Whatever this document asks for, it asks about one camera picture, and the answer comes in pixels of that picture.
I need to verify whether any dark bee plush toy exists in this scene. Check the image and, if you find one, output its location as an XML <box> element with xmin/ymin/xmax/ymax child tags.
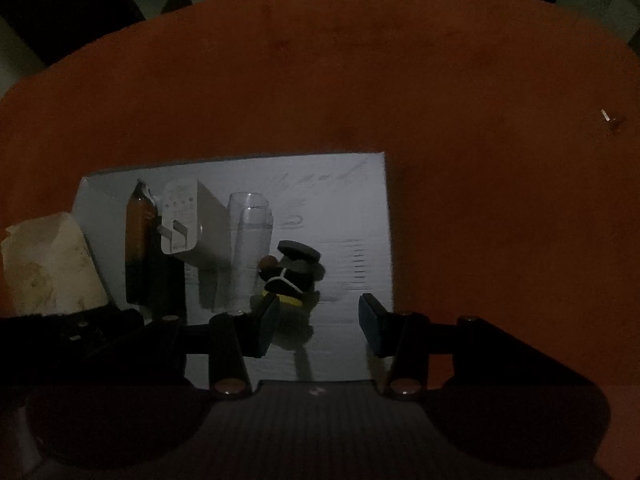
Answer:
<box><xmin>250</xmin><ymin>240</ymin><xmax>326</xmax><ymax>337</ymax></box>

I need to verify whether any black rectangular case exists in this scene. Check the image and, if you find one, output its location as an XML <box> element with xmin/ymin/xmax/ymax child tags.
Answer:
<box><xmin>125</xmin><ymin>254</ymin><xmax>186</xmax><ymax>322</ymax></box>

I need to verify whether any clear plastic tube case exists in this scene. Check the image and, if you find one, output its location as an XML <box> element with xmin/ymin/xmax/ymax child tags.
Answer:
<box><xmin>214</xmin><ymin>192</ymin><xmax>273</xmax><ymax>314</ymax></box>

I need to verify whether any white power adapter plug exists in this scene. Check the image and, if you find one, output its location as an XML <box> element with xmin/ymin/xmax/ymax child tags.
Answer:
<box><xmin>157</xmin><ymin>178</ymin><xmax>232</xmax><ymax>271</ymax></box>

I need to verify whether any brown lip balm tube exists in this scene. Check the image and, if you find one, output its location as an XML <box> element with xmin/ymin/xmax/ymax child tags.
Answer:
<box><xmin>125</xmin><ymin>180</ymin><xmax>158</xmax><ymax>266</ymax></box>

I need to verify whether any white flat board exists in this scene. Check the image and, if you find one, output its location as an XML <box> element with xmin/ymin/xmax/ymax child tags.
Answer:
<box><xmin>72</xmin><ymin>153</ymin><xmax>393</xmax><ymax>384</ymax></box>

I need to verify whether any red table cloth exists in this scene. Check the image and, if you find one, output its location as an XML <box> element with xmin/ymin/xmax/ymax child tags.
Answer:
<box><xmin>1</xmin><ymin>0</ymin><xmax>639</xmax><ymax>479</ymax></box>

